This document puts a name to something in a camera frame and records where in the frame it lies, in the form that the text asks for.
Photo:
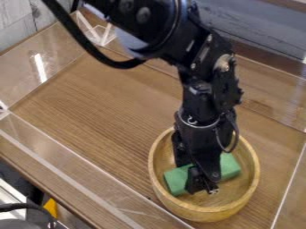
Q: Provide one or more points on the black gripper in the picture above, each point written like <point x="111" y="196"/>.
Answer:
<point x="198" y="144"/>

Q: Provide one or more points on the green rectangular block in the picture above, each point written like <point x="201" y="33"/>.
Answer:
<point x="175" y="177"/>

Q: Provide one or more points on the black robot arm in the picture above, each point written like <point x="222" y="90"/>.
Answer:
<point x="163" y="29"/>

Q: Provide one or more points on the brown wooden bowl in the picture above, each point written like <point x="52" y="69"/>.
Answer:
<point x="202" y="207"/>

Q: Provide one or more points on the yellow and black device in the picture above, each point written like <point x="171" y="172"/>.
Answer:
<point x="66" y="219"/>

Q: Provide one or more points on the clear acrylic enclosure walls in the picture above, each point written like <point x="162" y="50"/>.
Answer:
<point x="82" y="122"/>

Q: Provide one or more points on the clear acrylic corner bracket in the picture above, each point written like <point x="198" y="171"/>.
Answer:
<point x="100" y="34"/>

